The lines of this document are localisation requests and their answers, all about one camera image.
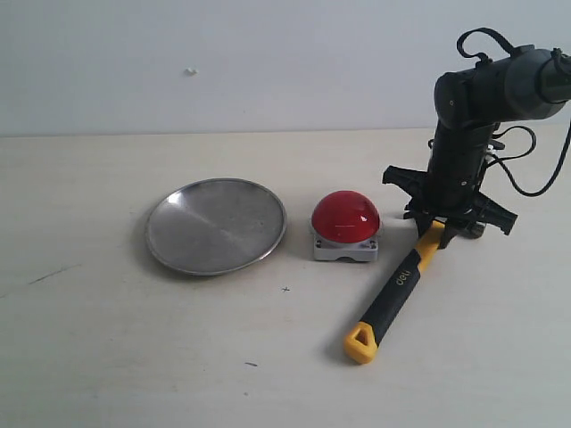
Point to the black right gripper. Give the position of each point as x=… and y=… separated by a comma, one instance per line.
x=449, y=188

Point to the yellow black claw hammer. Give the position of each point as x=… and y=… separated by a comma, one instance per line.
x=361, y=344

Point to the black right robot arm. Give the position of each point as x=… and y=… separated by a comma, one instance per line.
x=530, y=84

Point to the red dome push button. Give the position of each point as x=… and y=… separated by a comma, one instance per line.
x=345, y=225

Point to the round steel plate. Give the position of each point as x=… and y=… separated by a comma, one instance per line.
x=215, y=226

